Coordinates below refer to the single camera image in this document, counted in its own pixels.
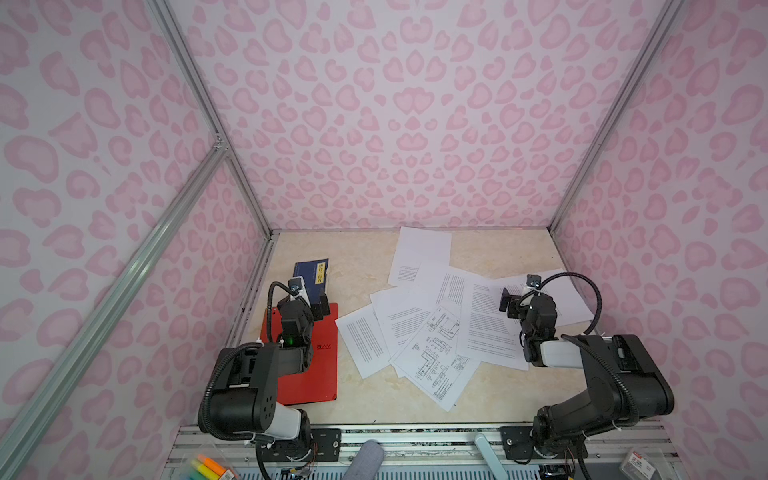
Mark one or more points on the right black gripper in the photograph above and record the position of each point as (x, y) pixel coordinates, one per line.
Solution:
(516, 302)

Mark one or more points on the text paper sheet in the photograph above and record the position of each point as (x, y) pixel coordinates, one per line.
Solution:
(400, 312)

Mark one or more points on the technical drawing paper sheet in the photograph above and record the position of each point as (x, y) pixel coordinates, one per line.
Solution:
(430, 359)

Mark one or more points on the large text sheet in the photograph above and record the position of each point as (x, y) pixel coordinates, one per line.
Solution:
(485, 333)

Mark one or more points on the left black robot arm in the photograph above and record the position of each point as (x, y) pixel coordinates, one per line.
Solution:
(255, 389)

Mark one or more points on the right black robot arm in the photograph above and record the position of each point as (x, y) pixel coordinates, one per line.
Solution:
(623, 383)

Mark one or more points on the blue booklet yellow label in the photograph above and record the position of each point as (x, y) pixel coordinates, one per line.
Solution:
(314, 274)

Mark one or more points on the top blank paper sheet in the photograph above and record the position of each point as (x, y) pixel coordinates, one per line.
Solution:
(414, 248)

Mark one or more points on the highlighter pens box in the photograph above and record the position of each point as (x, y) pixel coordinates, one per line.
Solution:
(201, 467)

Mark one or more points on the red white label box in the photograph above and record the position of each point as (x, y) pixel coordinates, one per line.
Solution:
(636, 467)

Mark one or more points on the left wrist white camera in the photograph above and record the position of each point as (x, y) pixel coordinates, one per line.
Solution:
(296, 287)

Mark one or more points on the wrist white camera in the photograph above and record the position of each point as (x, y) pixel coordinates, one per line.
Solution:
(296, 287)
(533, 282)

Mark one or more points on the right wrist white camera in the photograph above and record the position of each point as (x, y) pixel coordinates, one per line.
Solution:
(533, 282)

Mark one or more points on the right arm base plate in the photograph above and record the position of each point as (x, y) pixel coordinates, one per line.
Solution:
(519, 445)

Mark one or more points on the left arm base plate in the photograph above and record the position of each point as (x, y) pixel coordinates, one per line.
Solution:
(317, 444)

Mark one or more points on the light blue tool handle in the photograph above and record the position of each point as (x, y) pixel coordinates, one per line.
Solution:
(489, 456)

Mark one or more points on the grey foam roller handle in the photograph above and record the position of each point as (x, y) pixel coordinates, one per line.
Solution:
(367, 462)

